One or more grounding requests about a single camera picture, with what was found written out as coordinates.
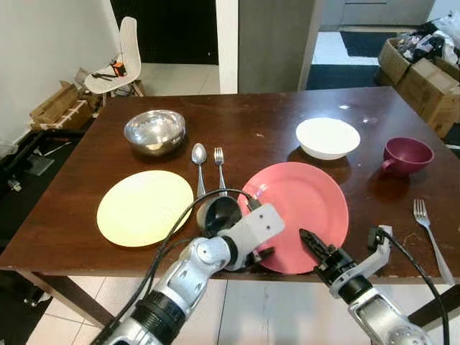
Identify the dark doormat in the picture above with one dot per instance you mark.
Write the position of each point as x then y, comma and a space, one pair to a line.
366, 43

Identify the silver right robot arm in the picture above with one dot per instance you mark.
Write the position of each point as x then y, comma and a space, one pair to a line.
384, 316

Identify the steel bowl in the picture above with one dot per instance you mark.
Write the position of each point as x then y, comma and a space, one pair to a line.
154, 129

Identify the flat open cardboard box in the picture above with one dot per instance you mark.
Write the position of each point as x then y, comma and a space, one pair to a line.
61, 108

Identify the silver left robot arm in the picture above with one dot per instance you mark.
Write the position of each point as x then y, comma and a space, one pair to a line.
187, 277

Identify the long metal fork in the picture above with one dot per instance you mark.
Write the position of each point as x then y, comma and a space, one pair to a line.
421, 210

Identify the metal spoon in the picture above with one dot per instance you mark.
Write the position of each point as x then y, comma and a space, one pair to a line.
199, 153

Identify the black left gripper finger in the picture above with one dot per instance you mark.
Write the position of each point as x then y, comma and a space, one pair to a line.
267, 253

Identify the large brown cardboard box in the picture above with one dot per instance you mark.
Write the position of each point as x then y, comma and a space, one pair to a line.
431, 93

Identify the cardboard box full of clutter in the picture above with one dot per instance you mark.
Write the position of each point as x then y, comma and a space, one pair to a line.
424, 47

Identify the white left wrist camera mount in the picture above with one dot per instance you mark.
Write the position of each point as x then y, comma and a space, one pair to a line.
259, 226

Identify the small dark bowl tan rim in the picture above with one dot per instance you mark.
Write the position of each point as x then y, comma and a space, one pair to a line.
219, 215

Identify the pink plate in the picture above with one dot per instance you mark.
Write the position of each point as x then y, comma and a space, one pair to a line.
309, 201

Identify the short metal fork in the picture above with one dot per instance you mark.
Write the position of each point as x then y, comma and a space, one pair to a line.
218, 154

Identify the white bowl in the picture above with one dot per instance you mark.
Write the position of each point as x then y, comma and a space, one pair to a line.
327, 136

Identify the yellow plate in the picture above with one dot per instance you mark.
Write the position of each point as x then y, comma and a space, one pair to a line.
140, 208

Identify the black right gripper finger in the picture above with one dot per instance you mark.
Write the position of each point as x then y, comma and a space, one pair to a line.
316, 244
316, 254

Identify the maroon cup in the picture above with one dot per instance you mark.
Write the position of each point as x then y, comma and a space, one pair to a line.
410, 154

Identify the dark wooden dining table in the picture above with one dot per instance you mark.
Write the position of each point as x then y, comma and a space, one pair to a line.
259, 129

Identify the orange and black tool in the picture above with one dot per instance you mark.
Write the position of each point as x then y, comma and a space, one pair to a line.
115, 70

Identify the white plastic chair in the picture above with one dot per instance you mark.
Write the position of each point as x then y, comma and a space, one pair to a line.
129, 50

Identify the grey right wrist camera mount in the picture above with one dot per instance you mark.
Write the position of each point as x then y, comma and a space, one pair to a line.
381, 255

